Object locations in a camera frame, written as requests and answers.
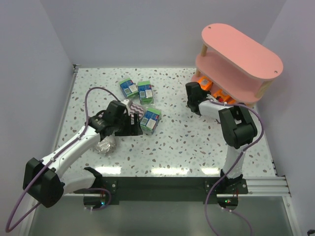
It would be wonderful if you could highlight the green sponge pack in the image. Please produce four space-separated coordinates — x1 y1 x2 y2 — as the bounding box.
140 108 161 134
137 81 154 104
119 78 138 98

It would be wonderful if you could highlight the orange sponge box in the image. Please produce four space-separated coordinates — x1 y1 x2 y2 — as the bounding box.
227 97 237 104
213 89 230 102
197 76 213 91

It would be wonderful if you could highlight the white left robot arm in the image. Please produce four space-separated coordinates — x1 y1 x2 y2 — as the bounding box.
23 100 145 208

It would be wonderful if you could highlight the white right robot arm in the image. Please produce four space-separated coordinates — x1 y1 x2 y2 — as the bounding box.
185 82 258 188

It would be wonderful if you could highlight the pink three-tier shelf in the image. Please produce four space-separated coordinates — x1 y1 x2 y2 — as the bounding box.
192 23 284 105

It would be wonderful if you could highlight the purple striped sponge in wrap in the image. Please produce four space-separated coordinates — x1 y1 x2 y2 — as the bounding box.
128 100 145 119

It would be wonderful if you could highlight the grey scrubber in wrap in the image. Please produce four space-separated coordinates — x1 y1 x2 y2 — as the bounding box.
94 135 116 155

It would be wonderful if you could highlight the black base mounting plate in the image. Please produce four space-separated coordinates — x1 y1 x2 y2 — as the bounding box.
100 177 249 205

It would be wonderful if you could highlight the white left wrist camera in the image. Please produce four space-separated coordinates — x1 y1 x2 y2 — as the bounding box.
121 99 131 107

